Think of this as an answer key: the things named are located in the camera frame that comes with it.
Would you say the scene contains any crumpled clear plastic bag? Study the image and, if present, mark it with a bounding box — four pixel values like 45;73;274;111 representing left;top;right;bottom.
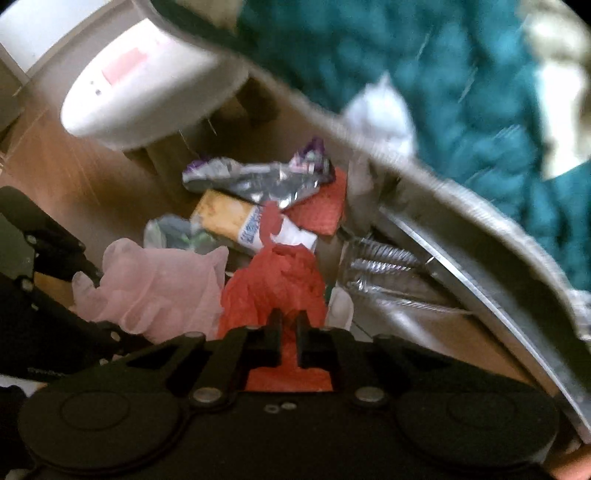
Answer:
143;215;222;252

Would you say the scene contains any teal knitted blanket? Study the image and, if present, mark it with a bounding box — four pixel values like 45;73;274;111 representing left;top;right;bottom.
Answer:
152;0;591;291

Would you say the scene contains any white paper scrap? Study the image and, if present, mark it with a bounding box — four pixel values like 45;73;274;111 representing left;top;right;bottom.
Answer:
325;286;355;330

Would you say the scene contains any grey bed frame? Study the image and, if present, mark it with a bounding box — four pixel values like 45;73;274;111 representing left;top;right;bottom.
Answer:
249;60;591;416

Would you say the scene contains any red plastic bag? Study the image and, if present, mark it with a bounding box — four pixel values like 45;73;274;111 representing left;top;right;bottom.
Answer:
217;200;334;393

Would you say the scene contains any red square cloth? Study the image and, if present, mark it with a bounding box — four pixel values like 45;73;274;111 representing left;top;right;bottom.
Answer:
284;167;349;236

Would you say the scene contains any silver purple snack wrapper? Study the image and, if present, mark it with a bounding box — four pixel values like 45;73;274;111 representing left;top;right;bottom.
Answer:
181;138;336;208

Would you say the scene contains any crumpled white tissue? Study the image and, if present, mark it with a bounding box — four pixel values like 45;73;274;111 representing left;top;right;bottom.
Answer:
344;74;416;158

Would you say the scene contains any clear plastic cup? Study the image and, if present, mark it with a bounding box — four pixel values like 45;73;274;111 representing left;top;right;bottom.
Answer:
339;235;467;319

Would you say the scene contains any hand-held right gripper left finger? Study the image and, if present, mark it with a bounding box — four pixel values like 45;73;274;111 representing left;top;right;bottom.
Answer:
126;309;283;410

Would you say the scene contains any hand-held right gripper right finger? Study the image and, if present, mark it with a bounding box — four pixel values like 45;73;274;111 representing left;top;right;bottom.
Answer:
297;311;445;410

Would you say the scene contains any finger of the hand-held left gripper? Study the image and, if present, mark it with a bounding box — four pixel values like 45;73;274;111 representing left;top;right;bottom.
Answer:
0;277;139;376
25;217;103;283

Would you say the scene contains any yogurt bottle with white cap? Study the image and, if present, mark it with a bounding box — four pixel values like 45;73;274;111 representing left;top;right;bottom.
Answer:
191;189;319;254

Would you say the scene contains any pink rubber glove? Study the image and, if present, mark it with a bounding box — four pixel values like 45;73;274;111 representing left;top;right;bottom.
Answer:
71;237;230;335

